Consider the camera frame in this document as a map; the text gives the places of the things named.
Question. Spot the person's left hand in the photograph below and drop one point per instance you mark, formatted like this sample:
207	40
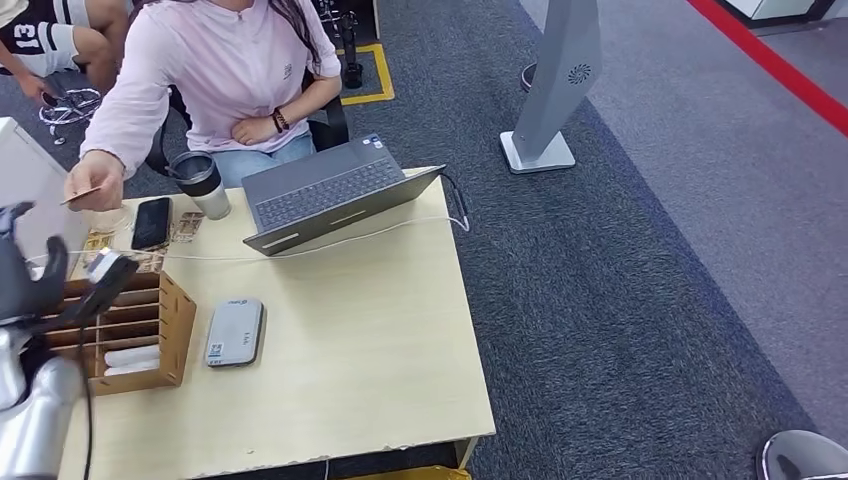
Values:
255	131

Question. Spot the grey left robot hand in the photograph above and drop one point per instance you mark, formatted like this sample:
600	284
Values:
23	291

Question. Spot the person's right hand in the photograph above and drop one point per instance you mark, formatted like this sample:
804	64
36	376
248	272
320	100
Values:
99	175

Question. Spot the patterned ID card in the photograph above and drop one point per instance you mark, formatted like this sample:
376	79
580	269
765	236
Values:
81	195

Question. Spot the person's left forearm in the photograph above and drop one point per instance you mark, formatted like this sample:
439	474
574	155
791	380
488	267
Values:
311	98

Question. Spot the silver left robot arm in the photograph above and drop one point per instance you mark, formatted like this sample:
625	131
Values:
36	424

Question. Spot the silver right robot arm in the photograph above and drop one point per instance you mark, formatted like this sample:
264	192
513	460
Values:
802	457

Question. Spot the person's right forearm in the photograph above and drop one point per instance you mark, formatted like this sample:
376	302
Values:
122	129

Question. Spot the person in numbered jersey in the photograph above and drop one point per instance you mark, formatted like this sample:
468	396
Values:
40	40

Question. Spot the wooden card organiser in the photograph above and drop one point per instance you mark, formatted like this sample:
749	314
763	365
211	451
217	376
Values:
175	331

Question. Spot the grey card reader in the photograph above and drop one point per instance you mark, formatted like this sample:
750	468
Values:
233	331

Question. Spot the white cabinet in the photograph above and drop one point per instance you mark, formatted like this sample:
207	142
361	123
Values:
33	172

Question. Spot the black smartphone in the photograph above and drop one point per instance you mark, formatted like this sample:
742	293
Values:
151	223

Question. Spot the chrome stool base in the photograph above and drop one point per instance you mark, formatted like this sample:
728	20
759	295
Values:
69	109

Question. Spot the steel tumbler with black rim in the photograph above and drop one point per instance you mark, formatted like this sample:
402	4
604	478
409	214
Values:
202	185

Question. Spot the black office chair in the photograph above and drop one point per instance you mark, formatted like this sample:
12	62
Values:
331	126

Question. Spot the grey laptop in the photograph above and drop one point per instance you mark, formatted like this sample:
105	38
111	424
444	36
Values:
318	189

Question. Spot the grey kiosk stand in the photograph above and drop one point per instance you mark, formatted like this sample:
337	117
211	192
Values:
556	79

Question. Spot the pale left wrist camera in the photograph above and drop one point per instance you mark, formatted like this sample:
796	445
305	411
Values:
106	268

